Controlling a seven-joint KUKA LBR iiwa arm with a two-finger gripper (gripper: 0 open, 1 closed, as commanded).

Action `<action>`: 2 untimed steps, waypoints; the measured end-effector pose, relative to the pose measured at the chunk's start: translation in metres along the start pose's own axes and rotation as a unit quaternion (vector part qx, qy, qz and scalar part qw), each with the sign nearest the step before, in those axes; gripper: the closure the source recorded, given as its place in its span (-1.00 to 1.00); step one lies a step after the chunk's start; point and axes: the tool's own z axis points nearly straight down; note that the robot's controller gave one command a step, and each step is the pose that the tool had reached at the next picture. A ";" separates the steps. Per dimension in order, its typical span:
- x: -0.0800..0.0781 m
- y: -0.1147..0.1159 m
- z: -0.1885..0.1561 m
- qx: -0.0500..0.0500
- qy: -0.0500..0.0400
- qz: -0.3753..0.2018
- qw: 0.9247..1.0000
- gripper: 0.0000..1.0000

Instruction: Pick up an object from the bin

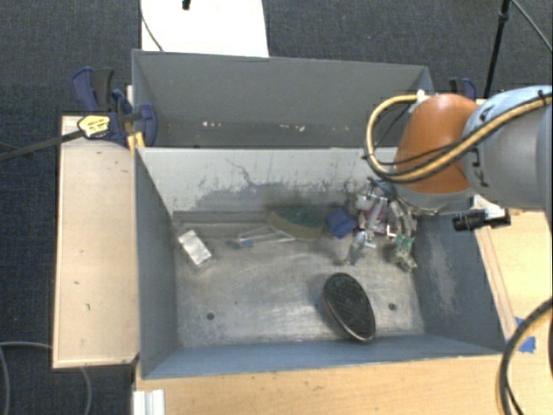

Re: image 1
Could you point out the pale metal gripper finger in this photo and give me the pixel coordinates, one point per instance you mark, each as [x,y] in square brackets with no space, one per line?
[356,250]

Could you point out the blue block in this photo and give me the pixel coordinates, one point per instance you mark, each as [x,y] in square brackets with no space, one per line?
[338,223]

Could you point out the grey-beige small toy figure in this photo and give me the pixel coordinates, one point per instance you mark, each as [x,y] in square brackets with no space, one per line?
[402,259]

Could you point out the dark oval brush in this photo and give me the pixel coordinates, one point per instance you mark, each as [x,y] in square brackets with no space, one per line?
[349,307]

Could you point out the green and yellow sponge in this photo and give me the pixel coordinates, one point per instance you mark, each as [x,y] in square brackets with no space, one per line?
[298,221]

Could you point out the grey metal bin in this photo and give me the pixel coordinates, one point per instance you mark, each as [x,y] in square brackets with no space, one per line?
[276,301]

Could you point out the clear stick with blue end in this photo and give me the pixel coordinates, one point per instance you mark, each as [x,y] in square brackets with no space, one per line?
[258,237]

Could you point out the silver foil packet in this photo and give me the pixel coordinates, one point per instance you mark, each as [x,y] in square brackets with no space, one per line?
[195,249]

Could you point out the pale wood flat board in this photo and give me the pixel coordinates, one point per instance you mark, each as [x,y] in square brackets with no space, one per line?
[95,240]

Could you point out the black cylinder on white bracket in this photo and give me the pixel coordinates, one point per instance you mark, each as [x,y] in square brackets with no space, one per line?
[467,222]

